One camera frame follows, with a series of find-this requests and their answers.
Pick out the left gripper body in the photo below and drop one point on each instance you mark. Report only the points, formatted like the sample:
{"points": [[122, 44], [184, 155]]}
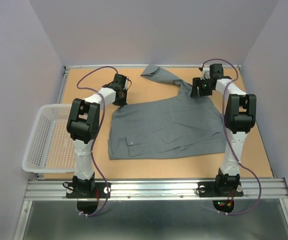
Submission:
{"points": [[122, 102]]}

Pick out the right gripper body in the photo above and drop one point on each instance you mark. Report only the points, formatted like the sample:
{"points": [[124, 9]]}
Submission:
{"points": [[204, 88]]}

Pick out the grey long sleeve shirt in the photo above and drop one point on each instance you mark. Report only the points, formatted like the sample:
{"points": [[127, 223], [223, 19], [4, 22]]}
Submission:
{"points": [[175, 127]]}

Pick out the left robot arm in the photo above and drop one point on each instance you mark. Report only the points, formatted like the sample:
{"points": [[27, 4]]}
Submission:
{"points": [[83, 125]]}

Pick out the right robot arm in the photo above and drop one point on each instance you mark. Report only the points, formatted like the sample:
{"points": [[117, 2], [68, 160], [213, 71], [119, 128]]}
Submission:
{"points": [[238, 117]]}

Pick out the white plastic basket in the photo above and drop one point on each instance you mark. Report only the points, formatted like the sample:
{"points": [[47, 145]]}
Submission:
{"points": [[51, 149]]}

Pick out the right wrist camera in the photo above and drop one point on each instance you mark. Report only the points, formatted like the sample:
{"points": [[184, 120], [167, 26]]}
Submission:
{"points": [[205, 73]]}

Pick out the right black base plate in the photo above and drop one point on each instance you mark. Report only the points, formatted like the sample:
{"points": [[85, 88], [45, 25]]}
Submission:
{"points": [[211, 190]]}

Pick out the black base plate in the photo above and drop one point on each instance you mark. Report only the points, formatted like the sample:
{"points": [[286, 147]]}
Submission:
{"points": [[211, 190], [100, 190]]}

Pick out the aluminium mounting rail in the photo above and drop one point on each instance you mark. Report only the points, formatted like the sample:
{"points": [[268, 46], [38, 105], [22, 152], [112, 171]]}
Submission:
{"points": [[148, 190]]}

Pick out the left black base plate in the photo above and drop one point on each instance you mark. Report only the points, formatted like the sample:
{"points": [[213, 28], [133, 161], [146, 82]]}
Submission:
{"points": [[100, 190]]}

